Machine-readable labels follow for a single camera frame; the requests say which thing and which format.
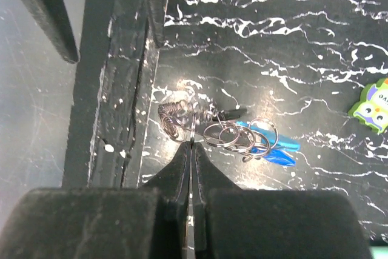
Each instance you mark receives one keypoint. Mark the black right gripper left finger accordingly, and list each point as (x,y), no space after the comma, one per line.
(100,222)

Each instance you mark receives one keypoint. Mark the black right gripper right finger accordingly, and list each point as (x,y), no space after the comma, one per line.
(230,222)

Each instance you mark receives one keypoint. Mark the blue tagged key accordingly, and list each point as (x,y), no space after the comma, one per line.
(280,156)

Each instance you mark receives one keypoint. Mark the green owl toy block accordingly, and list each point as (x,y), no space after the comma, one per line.
(371,109)

